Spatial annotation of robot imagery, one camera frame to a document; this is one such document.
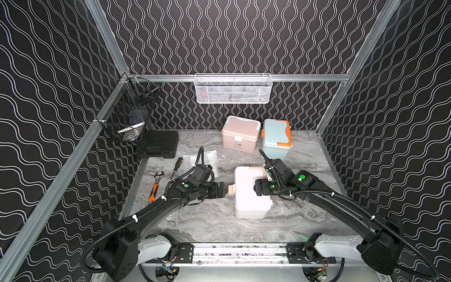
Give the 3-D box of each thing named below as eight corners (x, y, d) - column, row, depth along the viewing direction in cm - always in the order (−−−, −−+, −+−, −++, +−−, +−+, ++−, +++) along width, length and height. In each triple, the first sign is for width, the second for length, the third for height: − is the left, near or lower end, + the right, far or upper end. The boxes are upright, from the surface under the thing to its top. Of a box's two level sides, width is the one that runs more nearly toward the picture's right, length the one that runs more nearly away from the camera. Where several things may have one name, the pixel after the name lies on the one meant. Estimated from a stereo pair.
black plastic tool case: (139, 159, 108) (134, 152, 103) (147, 137, 119) (143, 130, 114) (174, 159, 108) (172, 152, 103) (179, 137, 120) (177, 130, 114)
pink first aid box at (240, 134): (219, 148, 113) (219, 131, 102) (228, 130, 124) (229, 113, 112) (252, 158, 109) (255, 141, 97) (258, 138, 119) (262, 121, 107)
